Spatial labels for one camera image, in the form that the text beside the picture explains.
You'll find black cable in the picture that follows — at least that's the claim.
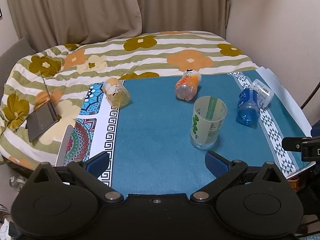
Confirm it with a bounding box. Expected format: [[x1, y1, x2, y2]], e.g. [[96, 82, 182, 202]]
[[299, 79, 320, 110]]

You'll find clear cup with blue label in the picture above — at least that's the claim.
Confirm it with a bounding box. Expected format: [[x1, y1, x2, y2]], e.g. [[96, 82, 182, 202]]
[[236, 88, 266, 128]]

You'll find floral striped blanket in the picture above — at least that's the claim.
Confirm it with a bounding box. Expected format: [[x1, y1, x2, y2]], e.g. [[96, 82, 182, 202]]
[[0, 31, 260, 171]]

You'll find clear cup with orange label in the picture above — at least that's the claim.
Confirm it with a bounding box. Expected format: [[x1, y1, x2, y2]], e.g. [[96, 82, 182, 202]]
[[175, 69, 202, 102]]

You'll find mandala patterned cloth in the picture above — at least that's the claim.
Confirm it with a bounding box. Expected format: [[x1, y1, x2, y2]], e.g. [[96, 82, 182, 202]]
[[63, 80, 126, 188]]

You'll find clear cup with yellow label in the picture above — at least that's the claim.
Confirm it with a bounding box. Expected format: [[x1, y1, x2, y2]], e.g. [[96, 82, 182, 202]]
[[101, 77, 131, 109]]

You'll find teal table cloth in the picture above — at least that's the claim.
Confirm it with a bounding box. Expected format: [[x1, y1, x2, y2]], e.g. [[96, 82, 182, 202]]
[[110, 70, 313, 196]]

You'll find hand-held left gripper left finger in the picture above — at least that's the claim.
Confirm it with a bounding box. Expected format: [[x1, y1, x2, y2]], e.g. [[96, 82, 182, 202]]
[[26, 151, 125, 204]]

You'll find white sheet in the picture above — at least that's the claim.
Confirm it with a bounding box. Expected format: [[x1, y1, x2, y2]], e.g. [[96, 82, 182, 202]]
[[257, 66, 313, 130]]

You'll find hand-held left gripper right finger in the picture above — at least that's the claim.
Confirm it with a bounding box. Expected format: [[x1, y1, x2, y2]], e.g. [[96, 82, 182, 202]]
[[190, 151, 289, 204]]

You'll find beige curtain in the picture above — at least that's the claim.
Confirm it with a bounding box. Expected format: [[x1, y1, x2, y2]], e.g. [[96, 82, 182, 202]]
[[4, 0, 230, 53]]

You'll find clear cup with green label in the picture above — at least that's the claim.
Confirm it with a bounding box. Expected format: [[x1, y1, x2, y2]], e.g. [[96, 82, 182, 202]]
[[190, 96, 228, 151]]

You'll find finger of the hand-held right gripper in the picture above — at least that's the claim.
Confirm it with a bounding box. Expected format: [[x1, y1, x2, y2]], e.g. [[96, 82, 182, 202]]
[[281, 137, 304, 153]]

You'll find clear cup with white label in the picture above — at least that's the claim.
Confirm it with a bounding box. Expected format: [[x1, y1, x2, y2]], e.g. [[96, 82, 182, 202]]
[[251, 79, 275, 108]]

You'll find grey pillow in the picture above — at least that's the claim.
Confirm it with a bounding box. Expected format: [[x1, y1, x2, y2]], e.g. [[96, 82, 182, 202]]
[[0, 38, 36, 85]]

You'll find orange container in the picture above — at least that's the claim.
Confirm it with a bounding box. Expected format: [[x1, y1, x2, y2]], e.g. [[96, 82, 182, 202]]
[[287, 175, 301, 193]]

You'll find dark grey laptop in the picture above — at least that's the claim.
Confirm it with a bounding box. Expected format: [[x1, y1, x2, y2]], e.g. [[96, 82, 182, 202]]
[[26, 71, 61, 143]]

